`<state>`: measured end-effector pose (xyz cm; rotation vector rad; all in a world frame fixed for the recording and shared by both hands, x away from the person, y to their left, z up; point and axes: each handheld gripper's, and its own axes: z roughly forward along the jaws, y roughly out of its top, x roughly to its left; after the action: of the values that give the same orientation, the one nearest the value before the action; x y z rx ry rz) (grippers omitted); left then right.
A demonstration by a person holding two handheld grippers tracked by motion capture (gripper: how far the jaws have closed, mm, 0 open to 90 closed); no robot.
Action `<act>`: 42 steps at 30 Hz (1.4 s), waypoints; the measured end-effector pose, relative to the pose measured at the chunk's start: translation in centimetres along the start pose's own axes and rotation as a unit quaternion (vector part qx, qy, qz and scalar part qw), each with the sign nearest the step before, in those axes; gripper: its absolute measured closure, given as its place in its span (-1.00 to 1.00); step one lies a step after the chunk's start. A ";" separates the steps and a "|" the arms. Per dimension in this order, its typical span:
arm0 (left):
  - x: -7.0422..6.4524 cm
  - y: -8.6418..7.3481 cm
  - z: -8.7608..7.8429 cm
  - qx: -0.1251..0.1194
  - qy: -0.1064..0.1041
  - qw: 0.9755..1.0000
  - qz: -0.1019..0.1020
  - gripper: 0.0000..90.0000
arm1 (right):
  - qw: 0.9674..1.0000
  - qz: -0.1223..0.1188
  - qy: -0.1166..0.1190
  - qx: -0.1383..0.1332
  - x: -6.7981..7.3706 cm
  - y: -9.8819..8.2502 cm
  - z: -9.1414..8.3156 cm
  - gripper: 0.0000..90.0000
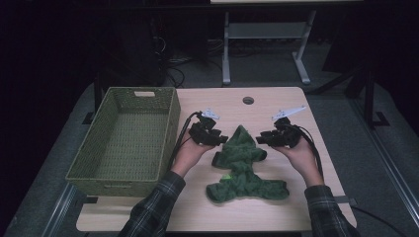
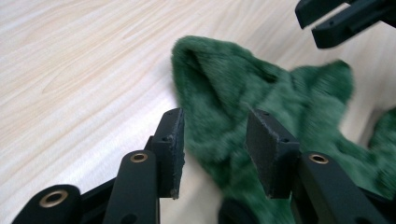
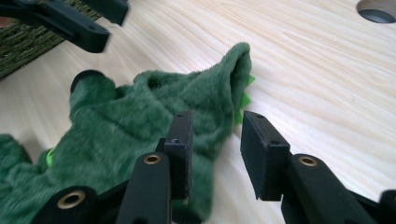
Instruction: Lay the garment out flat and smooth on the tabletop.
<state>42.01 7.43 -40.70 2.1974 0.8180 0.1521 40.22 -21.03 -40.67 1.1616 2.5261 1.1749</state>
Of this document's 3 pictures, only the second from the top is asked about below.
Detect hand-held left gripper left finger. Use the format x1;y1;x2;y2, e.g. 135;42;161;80
144;107;186;201

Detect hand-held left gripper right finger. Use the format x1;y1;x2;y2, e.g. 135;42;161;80
245;107;302;200

